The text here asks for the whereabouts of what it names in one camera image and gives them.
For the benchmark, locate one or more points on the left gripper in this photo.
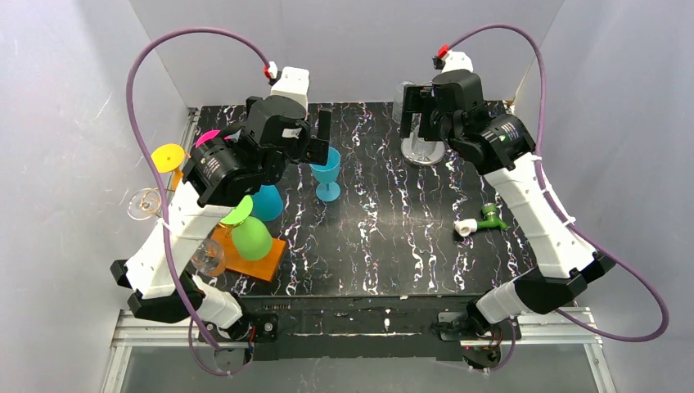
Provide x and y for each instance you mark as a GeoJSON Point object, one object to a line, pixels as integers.
{"type": "Point", "coordinates": [314, 143]}

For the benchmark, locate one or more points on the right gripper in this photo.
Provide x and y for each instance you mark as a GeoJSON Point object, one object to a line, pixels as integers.
{"type": "Point", "coordinates": [425, 110]}

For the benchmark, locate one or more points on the blue wine glass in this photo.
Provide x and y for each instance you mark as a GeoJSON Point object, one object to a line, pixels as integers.
{"type": "Point", "coordinates": [327, 189]}
{"type": "Point", "coordinates": [267, 203]}

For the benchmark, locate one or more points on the pink wine glass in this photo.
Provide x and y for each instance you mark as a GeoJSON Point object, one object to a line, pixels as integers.
{"type": "Point", "coordinates": [205, 137]}

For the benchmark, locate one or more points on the orange wine glass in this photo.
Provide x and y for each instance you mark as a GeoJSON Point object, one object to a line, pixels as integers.
{"type": "Point", "coordinates": [168, 159]}

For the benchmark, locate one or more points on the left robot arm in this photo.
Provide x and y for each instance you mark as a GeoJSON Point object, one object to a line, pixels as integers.
{"type": "Point", "coordinates": [220, 173]}

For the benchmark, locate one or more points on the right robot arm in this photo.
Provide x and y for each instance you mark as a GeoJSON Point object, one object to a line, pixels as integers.
{"type": "Point", "coordinates": [503, 152]}

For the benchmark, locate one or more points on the upright blue wine glass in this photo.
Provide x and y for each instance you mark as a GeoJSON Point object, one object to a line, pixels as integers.
{"type": "Point", "coordinates": [327, 189]}

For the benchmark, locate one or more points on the green wine glass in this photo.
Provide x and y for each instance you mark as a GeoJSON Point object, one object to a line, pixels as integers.
{"type": "Point", "coordinates": [249, 235]}

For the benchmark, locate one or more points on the clear wine glass front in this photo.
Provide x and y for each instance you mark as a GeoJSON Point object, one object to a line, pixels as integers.
{"type": "Point", "coordinates": [209, 258]}

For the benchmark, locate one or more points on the clear glass rear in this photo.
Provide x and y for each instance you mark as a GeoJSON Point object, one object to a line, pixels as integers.
{"type": "Point", "coordinates": [398, 102]}

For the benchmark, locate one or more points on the green white pipe fitting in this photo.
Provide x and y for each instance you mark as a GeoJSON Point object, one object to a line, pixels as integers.
{"type": "Point", "coordinates": [491, 220]}

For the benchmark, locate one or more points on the silver wire glass rack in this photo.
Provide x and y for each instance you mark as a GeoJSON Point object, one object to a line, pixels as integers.
{"type": "Point", "coordinates": [418, 151]}

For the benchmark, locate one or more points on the gold wire rack wooden base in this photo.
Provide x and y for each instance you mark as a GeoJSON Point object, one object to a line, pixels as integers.
{"type": "Point", "coordinates": [264, 269]}

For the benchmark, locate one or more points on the aluminium base frame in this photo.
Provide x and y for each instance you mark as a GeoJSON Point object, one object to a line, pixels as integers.
{"type": "Point", "coordinates": [369, 350]}

